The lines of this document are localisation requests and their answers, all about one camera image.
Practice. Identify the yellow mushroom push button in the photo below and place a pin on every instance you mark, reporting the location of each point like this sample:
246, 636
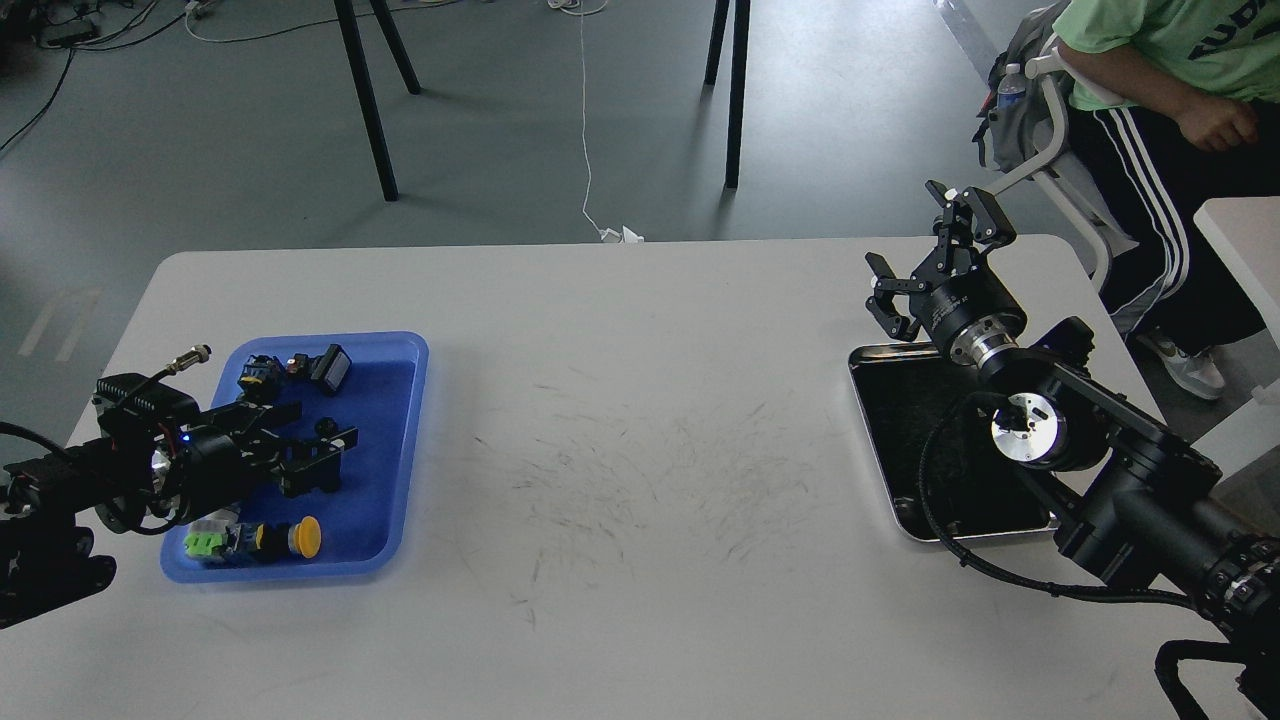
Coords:
304, 538

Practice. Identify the black table legs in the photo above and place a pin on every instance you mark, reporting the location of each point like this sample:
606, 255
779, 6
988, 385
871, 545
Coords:
739, 38
351, 37

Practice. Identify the black table legs left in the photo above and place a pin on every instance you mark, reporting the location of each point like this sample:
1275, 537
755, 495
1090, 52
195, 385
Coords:
351, 37

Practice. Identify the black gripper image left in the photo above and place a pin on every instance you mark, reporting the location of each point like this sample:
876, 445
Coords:
231, 452

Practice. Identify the blue plastic tray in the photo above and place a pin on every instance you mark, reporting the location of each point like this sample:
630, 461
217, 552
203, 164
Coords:
363, 521

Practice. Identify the green block switch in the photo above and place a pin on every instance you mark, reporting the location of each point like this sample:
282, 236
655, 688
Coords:
209, 547

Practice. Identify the white office chair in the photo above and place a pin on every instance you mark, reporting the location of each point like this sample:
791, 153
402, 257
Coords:
1061, 176

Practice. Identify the black square push button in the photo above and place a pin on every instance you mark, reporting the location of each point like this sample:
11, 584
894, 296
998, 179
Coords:
328, 371

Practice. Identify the plastic water bottle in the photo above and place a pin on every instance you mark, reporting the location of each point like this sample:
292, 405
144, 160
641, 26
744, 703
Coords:
1012, 87

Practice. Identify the person in green shirt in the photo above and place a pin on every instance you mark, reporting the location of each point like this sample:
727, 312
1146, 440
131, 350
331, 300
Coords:
1181, 108

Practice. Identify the grey backpack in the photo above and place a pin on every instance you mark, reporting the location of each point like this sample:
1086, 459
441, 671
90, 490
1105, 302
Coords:
1005, 136

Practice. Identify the black table legs right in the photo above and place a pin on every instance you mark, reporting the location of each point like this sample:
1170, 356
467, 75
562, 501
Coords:
739, 38

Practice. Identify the white side table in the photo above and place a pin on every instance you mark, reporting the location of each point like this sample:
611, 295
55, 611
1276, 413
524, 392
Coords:
1244, 231

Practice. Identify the silver metal tray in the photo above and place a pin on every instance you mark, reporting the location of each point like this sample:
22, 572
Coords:
971, 488

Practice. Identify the black blue yellow switch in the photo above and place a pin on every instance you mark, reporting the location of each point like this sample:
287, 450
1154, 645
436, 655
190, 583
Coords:
261, 380

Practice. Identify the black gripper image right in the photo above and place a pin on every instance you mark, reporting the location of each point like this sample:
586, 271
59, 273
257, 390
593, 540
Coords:
969, 314

